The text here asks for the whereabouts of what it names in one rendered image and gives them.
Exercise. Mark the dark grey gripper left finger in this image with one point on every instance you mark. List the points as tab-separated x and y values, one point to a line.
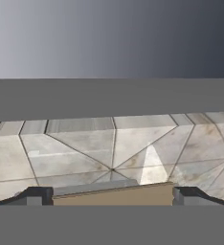
37	194

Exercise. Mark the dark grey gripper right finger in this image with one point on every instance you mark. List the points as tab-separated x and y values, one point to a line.
188	194

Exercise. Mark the tan block with grey top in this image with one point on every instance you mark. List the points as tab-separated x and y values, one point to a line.
117	195

